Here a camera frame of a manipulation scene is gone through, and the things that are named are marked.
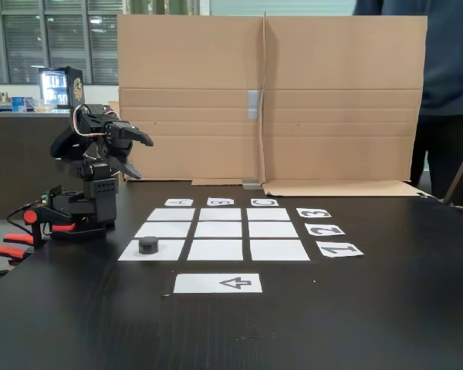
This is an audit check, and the blue box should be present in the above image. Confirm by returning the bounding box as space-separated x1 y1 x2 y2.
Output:
10 96 35 113

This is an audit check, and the paper sheet with arrow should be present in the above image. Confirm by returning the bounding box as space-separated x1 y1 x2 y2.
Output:
173 273 263 294

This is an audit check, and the paper sheet with number 1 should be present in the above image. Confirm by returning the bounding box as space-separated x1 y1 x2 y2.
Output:
315 243 365 258

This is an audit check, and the black power cable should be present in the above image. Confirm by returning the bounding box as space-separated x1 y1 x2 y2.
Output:
6 203 29 232

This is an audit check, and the black mini fridge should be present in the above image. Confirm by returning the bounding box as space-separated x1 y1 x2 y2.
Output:
37 66 86 113

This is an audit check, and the thin wrist servo wire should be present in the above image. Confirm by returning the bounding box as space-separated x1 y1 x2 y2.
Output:
71 103 110 138

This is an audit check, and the white paper grid square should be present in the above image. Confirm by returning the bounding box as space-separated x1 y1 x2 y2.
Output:
249 239 311 261
246 207 292 221
248 221 300 238
198 207 242 221
133 222 192 238
146 208 196 222
117 239 186 262
194 221 243 238
186 239 243 261

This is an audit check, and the brown cardboard panel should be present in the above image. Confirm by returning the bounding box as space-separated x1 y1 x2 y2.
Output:
117 14 266 186
261 11 433 197

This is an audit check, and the black and orange clamp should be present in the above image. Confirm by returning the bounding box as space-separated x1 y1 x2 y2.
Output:
0 206 78 281

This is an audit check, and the paper sheet with number 2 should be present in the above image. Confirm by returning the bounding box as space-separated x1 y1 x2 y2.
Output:
304 224 346 237

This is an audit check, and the paper sheet with number 3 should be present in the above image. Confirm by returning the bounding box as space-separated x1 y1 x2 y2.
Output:
296 208 332 219

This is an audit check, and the black round token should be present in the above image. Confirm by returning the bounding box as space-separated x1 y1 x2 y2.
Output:
138 236 158 255

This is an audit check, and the person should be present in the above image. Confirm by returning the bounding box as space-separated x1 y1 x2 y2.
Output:
353 0 463 201

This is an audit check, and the dark counter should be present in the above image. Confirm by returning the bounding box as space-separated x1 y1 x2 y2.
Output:
0 109 119 220

